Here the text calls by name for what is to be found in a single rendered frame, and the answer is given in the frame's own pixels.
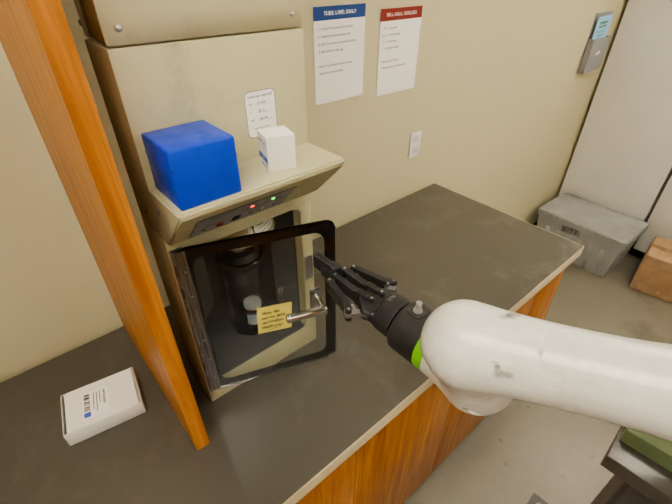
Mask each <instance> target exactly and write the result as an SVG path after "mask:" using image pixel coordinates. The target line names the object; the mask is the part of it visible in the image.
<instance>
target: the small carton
mask: <svg viewBox="0 0 672 504"><path fill-rule="evenodd" d="M257 137H258V146H259V154H260V162H261V163H262V164H263V166H264V167H265V168H266V169H267V170H268V172H269V173H270V172H275V171H280V170H285V169H290V168H296V151H295V135H294V133H293V132H291V131H290V130H289V129H288V128H287V127H286V126H284V125H282V126H276V127H269V128H262V129H257Z"/></svg>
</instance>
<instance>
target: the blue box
mask: <svg viewBox="0 0 672 504"><path fill-rule="evenodd" d="M141 137H142V140H143V144H144V147H145V152H146V154H147V158H148V161H149V165H150V168H151V172H152V175H153V179H154V182H155V186H156V188H157V189H158V190H159V191H160V192H161V193H162V194H164V195H165V196H166V197H167V198H168V199H169V200H170V201H171V202H172V203H173V204H174V205H176V206H177V207H178V208H179V209H180V210H181V211H185V210H188V209H191V208H194V207H196V206H199V205H202V204H205V203H208V202H211V201H214V200H217V199H220V198H223V197H226V196H229V195H232V194H235V193H238V192H240V191H241V190H242V187H241V181H240V174H239V167H238V161H237V153H236V148H235V141H234V137H233V136H232V135H231V134H229V133H227V132H225V131H223V130H221V129H219V128H217V127H216V126H214V125H212V124H210V123H208V122H206V121H204V120H199V121H195V122H190V123H186V124H181V125H177V126H172V127H168V128H163V129H158V130H154V131H149V132H145V133H142V134H141Z"/></svg>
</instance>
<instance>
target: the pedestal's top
mask: <svg viewBox="0 0 672 504"><path fill-rule="evenodd" d="M624 429H625V427H623V426H621V427H620V428H619V430H618V432H617V434H616V436H615V438H614V439H613V441H612V443H611V445H610V447H609V449H608V450H607V452H606V454H605V456H604V458H603V460H602V461H601V463H600V465H602V466H603V467H604V468H606V469H607V470H609V471H610V472H612V473H613V474H615V475H616V476H617V477H619V478H620V479H622V480H623V481H625V482H626V483H628V484H629V485H630V486H632V487H633V488H635V489H636V490H638V491H639V492H641V493H642V494H643V495H645V496H646V497H648V498H649V499H651V500H652V501H653V502H655V503H656V504H672V472H670V471H668V470H667V469H665V468H664V467H662V466H660V465H659V464H657V463H656V462H654V461H652V460H651V459H649V458H648V457H646V456H644V455H643V454H641V453H639V452H638V451H636V450H635V449H633V448H631V447H630V446H628V445H627V444H625V443H623V442H622V441H620V440H619V439H620V437H621V435H622V433H623V431H624Z"/></svg>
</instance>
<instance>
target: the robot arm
mask: <svg viewBox="0 0 672 504"><path fill-rule="evenodd" d="M313 266H314V267H315V268H317V269H318V270H319V271H320V272H321V275H322V276H324V277H325V278H326V290H327V291H328V293H329V294H330V295H331V297H332V298H333V299H334V301H335V302H336V303H337V305H338V306H339V307H340V309H341V310H342V311H343V313H344V317H345V320H346V321H348V322H349V321H351V320H352V318H353V317H361V318H362V319H363V320H366V321H369V322H370V323H371V324H372V325H373V326H374V328H375V329H376V330H378V331H379V332H380V333H381V334H383V335H384V336H385V337H387V343H388V345H389V346H390V347H391V348H392V349H394V350H395V351H396V352H397V353H399V354H400V355H401V356H402V357H404V358H405V359H406V360H407V361H409V362H410V363H411V364H412V365H414V366H415V367H416V368H417V369H419V370H420V371H421V372H422V373H424V374H425V375H426V376H427V377H428V378H429V379H430V380H431V381H432V382H433V383H434V384H435V385H436V386H437V387H438V388H439V389H440V390H441V391H442V393H443V394H444V395H445V397H446V398H447V399H448V400H449V401H450V402H451V403H452V404H453V405H454V406H455V407H456V408H458V409H459V410H461V411H463V412H465V413H468V414H471V415H476V416H488V415H492V414H495V413H498V412H500V411H501V410H503V409H504V408H505V407H507V406H508V405H509V403H510V402H511V401H512V399H517V400H522V401H526V402H531V403H536V404H540V405H544V406H548V407H553V408H557V409H561V410H565V411H569V412H573V413H577V414H581V415H584V416H588V417H592V418H595V419H599V420H603V421H606V422H610V423H613V424H617V425H620V426H623V427H627V428H630V429H633V430H637V431H640V432H643V433H646V434H649V435H653V436H656V437H659V438H662V439H665V440H668V441H671V442H672V344H666V343H659V342H653V341H647V340H641V339H634V338H629V337H623V336H618V335H612V334H607V333H602V332H596V331H591V330H586V329H582V328H577V327H572V326H568V325H563V324H559V323H555V322H550V321H546V320H542V319H538V318H534V317H530V316H526V315H523V314H519V313H515V312H511V311H508V310H504V309H501V308H498V307H495V306H491V305H488V304H485V303H481V302H478V301H474V300H468V299H460V300H453V301H450V302H447V303H445V304H443V305H441V306H439V307H438V308H436V309H435V310H433V309H432V308H430V307H429V306H427V305H426V304H424V303H423V302H422V301H414V302H412V301H411V300H409V299H408V298H406V297H405V296H403V295H402V294H400V293H397V292H396V289H397V280H396V279H391V278H385V277H383V276H381V275H378V274H376V273H374V272H371V271H369V270H367V269H364V268H362V267H360V266H357V265H355V264H353V265H351V267H348V268H347V267H343V266H342V265H340V264H339V263H337V262H336V261H331V260H330V259H328V258H327V257H325V256H324V255H323V254H321V253H320V252H317V253H315V254H313ZM357 272H358V273H357ZM346 296H348V297H349V298H350V299H352V300H353V301H354V303H355V304H356V305H357V306H358V309H356V308H355V306H354V304H351V303H350V301H349V299H348V298H347V297H346Z"/></svg>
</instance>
